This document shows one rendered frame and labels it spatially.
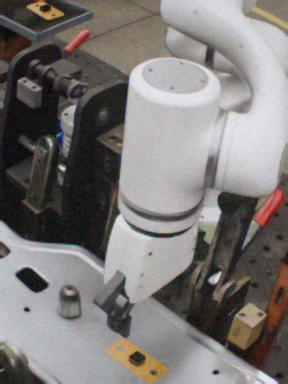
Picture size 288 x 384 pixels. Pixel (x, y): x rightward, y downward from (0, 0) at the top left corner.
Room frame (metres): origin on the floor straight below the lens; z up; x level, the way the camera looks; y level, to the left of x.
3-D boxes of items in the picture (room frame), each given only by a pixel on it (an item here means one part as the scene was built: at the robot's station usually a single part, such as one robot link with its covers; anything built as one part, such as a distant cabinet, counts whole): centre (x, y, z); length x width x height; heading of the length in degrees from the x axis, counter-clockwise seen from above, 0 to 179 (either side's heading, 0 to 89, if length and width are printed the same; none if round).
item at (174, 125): (0.62, -0.02, 1.37); 0.09 x 0.08 x 0.13; 80
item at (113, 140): (0.94, 0.04, 0.91); 0.07 x 0.05 x 0.42; 141
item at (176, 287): (0.67, -0.05, 1.14); 0.03 x 0.03 x 0.07; 52
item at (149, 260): (0.62, -0.02, 1.23); 0.10 x 0.07 x 0.11; 142
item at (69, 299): (0.70, 0.08, 1.02); 0.03 x 0.03 x 0.07
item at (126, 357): (0.62, -0.02, 1.01); 0.08 x 0.04 x 0.01; 51
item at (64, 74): (1.01, 0.14, 0.94); 0.18 x 0.13 x 0.49; 51
